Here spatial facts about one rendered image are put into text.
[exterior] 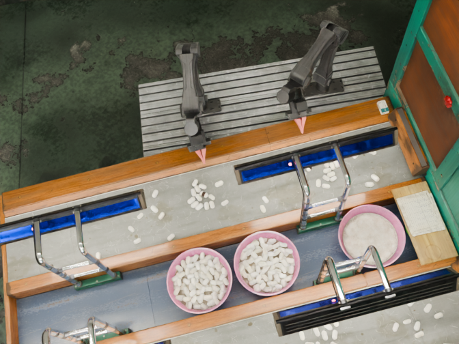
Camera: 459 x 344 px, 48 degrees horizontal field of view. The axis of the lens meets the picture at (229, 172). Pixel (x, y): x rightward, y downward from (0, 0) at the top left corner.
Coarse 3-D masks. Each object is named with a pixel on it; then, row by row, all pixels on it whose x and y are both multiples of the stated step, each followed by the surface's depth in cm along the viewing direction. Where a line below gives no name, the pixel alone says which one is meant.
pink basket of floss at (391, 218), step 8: (360, 208) 215; (368, 208) 215; (376, 208) 215; (384, 208) 213; (344, 216) 213; (352, 216) 217; (384, 216) 216; (392, 216) 212; (344, 224) 215; (392, 224) 214; (400, 224) 210; (400, 232) 210; (400, 240) 210; (344, 248) 211; (400, 248) 207; (384, 264) 206
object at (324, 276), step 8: (368, 248) 174; (328, 256) 174; (360, 256) 186; (368, 256) 180; (376, 256) 170; (328, 264) 171; (336, 264) 185; (344, 264) 186; (360, 264) 192; (376, 264) 169; (320, 272) 191; (328, 272) 196; (336, 272) 169; (344, 272) 209; (352, 272) 209; (360, 272) 209; (384, 272) 168; (320, 280) 200; (328, 280) 208; (336, 280) 168; (384, 280) 167; (336, 288) 167; (384, 288) 167; (392, 288) 166; (344, 296) 166; (392, 296) 166
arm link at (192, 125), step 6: (186, 114) 216; (192, 114) 215; (198, 114) 215; (186, 120) 208; (192, 120) 208; (186, 126) 209; (192, 126) 208; (198, 126) 211; (186, 132) 209; (192, 132) 209
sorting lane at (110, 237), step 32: (352, 160) 226; (384, 160) 225; (160, 192) 228; (224, 192) 225; (256, 192) 224; (288, 192) 222; (320, 192) 221; (352, 192) 220; (96, 224) 224; (128, 224) 223; (160, 224) 222; (192, 224) 220; (224, 224) 219; (32, 256) 221; (64, 256) 219
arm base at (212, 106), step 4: (208, 100) 252; (212, 100) 252; (216, 100) 252; (220, 100) 251; (180, 104) 252; (208, 104) 251; (212, 104) 251; (216, 104) 251; (220, 104) 250; (180, 108) 251; (204, 108) 247; (208, 108) 250; (212, 108) 250; (216, 108) 250; (220, 108) 250; (180, 112) 250; (204, 112) 249; (208, 112) 249; (212, 112) 250
